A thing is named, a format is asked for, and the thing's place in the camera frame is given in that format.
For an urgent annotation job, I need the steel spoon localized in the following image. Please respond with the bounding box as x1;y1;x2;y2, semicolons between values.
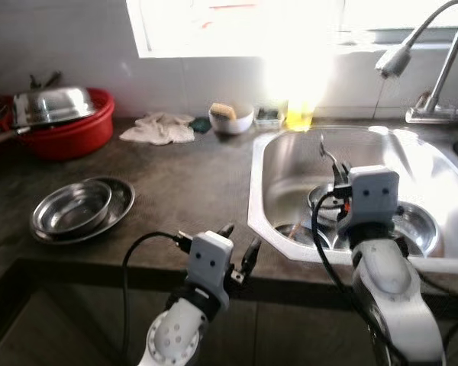
319;135;344;188

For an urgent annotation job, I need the stainless steel kitchen sink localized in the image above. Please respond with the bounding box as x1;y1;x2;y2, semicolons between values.
247;125;458;265

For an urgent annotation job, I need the white ceramic bowl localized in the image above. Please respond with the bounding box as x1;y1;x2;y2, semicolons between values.
209;107;255;136

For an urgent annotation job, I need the round steel plate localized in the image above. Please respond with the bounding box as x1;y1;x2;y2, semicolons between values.
30;176;136;246

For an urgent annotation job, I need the green scrub pad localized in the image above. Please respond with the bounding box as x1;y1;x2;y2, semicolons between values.
189;115;213;133

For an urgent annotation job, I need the yellow dish sponge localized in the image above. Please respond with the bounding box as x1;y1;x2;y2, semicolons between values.
208;102;238;121

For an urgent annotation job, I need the small white plastic tray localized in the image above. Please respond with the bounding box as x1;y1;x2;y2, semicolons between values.
253;106;284;129

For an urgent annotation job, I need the crumpled white cloth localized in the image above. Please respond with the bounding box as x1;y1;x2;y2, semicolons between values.
119;111;196;146

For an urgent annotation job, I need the yellow dish soap bottle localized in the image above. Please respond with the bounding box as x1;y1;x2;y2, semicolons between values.
284;98;316;133

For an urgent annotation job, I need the steel bowl with flat rim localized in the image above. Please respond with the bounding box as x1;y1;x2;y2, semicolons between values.
31;180;114;236

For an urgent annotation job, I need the wide shallow steel bowl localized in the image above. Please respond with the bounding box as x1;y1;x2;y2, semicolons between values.
392;201;445;258

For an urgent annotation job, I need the red plastic basin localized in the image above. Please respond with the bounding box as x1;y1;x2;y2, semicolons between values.
14;87;116;162

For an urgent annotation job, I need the domed steel lid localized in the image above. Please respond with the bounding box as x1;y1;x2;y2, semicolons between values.
12;85;97;129

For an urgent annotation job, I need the chrome gooseneck faucet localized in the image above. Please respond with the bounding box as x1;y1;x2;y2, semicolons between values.
375;0;458;125

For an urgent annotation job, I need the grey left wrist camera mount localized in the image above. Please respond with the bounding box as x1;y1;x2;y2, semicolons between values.
186;230;236;295

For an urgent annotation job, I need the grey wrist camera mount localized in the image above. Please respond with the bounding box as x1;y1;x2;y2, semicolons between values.
186;230;236;295
347;165;401;230

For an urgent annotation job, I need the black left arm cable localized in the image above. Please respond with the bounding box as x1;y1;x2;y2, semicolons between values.
121;230;194;366

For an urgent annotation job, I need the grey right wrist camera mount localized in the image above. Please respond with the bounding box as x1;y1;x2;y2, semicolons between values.
347;165;401;230

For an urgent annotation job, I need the white window frame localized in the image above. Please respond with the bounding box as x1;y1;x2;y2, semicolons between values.
125;0;458;59

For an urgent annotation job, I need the steel pan handle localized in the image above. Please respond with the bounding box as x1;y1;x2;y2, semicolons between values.
0;124;25;147

